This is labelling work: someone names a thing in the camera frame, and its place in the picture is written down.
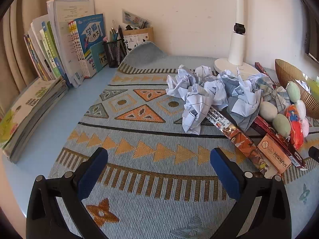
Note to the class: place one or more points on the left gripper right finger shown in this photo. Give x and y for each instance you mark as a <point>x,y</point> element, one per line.
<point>273,217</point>

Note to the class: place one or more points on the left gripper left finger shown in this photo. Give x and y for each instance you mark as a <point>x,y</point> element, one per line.
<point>44,217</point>

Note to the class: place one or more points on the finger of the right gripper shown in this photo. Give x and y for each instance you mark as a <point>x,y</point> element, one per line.
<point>314,153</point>

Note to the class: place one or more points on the dark red pen box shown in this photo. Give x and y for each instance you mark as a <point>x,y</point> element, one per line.
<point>262,127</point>

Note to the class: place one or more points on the pink playing card box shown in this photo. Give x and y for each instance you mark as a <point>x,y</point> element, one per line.
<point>274,154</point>

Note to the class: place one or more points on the red white duck plush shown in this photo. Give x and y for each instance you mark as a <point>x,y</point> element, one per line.
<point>299,127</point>

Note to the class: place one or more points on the three-ball plush keychain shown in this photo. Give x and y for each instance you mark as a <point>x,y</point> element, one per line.
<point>279,120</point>

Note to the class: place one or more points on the orange anime pen box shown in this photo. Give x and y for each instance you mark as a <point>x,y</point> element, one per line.
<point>242,142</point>

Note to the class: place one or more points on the plaid fabric bow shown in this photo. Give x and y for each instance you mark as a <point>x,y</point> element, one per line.
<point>276,95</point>

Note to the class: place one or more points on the large paper front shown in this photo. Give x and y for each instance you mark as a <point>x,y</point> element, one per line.
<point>196,107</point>

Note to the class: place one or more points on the brown ribbed bowl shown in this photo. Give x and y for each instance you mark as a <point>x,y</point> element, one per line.
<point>286,72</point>

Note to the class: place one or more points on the small red box behind lamp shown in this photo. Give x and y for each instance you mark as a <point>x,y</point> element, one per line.
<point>259,67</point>

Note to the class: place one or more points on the stack of flat magazines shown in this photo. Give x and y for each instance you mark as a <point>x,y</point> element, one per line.
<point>26,113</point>

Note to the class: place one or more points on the white desk lamp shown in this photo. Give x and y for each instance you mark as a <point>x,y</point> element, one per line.
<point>235,61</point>

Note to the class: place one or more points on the patterned blue woven mat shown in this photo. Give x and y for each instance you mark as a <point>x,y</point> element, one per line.
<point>158,182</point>

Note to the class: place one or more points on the dark monitor screen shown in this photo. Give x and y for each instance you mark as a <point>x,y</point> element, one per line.
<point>311,7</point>

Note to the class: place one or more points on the beige curtain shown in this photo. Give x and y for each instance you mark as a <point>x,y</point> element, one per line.
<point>17,70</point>

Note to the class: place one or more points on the teal bookend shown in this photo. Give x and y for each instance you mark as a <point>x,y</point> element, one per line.
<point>99,56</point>

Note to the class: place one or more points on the upright books row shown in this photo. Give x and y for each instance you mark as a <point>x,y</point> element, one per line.
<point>54,42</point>

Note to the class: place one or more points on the black mesh pen holder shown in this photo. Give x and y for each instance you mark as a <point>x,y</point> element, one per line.
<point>115,52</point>

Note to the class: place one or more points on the blue study book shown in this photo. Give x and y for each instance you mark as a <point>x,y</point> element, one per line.
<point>85,32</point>

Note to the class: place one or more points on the brown cardboard box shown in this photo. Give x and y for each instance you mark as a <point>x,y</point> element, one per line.
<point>133,38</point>

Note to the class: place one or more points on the clear illustrated ruler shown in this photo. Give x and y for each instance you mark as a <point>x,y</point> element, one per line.
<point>134,20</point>

